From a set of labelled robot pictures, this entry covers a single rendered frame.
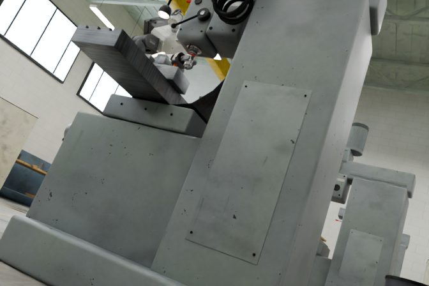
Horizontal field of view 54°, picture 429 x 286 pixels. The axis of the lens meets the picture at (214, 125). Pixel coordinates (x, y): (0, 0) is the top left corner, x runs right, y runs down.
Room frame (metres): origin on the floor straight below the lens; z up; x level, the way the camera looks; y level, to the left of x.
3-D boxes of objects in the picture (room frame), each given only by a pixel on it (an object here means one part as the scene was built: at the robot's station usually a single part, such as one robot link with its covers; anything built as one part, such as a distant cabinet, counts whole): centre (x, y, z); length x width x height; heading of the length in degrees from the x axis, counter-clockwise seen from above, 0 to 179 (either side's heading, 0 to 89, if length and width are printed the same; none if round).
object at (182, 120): (2.08, 0.25, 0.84); 0.50 x 0.35 x 0.12; 61
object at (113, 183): (2.09, 0.27, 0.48); 0.81 x 0.32 x 0.60; 61
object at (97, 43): (2.06, 0.26, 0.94); 1.24 x 0.23 x 0.08; 151
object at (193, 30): (2.08, 0.25, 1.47); 0.21 x 0.19 x 0.32; 151
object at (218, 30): (1.99, 0.08, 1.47); 0.24 x 0.19 x 0.26; 151
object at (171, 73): (1.92, 0.37, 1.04); 0.35 x 0.15 x 0.11; 64
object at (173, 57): (2.15, 0.31, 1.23); 0.13 x 0.12 x 0.10; 133
